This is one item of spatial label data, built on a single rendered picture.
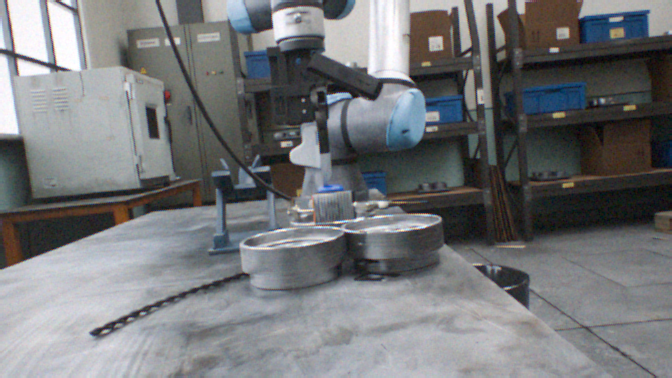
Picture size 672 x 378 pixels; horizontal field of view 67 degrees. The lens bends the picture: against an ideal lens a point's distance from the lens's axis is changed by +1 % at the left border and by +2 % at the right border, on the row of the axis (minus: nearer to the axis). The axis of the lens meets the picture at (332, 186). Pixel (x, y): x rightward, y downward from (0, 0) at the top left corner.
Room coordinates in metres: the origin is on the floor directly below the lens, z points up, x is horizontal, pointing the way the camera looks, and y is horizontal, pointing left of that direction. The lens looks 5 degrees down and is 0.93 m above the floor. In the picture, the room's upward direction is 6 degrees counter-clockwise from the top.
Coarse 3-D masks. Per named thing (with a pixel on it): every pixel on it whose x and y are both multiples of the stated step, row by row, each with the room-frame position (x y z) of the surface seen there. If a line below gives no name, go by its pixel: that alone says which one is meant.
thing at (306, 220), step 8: (304, 216) 0.65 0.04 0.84; (312, 216) 0.65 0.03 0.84; (360, 216) 0.64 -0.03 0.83; (368, 216) 0.58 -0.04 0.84; (296, 224) 0.58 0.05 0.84; (304, 224) 0.57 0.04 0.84; (312, 224) 0.56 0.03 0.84; (320, 224) 0.56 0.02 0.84; (328, 224) 0.56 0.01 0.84; (336, 224) 0.56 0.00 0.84
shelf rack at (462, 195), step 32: (416, 64) 3.96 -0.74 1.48; (448, 64) 3.96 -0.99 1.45; (480, 64) 3.96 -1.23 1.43; (480, 96) 3.96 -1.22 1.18; (448, 128) 3.96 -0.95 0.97; (480, 128) 3.96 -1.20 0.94; (480, 160) 4.00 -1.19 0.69; (416, 192) 4.35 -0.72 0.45; (448, 192) 4.09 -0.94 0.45; (480, 192) 3.96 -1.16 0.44; (480, 224) 4.19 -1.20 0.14
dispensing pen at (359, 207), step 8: (328, 192) 0.61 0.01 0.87; (336, 192) 0.60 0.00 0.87; (352, 192) 0.60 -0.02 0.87; (352, 200) 0.60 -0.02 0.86; (288, 208) 0.61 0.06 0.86; (296, 208) 0.61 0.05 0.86; (304, 208) 0.61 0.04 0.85; (312, 208) 0.61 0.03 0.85; (360, 208) 0.59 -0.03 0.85; (368, 208) 0.59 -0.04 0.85; (376, 208) 0.59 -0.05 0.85; (384, 208) 0.59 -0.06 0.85; (296, 216) 0.61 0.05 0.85
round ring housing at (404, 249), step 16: (352, 224) 0.55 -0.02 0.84; (368, 224) 0.57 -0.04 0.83; (384, 224) 0.57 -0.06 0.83; (400, 224) 0.57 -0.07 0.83; (416, 224) 0.56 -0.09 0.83; (432, 224) 0.48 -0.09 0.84; (352, 240) 0.49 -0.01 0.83; (368, 240) 0.48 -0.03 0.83; (384, 240) 0.47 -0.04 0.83; (400, 240) 0.47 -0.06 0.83; (416, 240) 0.47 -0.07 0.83; (432, 240) 0.48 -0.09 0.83; (352, 256) 0.49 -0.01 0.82; (368, 256) 0.48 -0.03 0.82; (384, 256) 0.47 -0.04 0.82; (400, 256) 0.47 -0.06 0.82; (416, 256) 0.48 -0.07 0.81; (432, 256) 0.49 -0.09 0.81
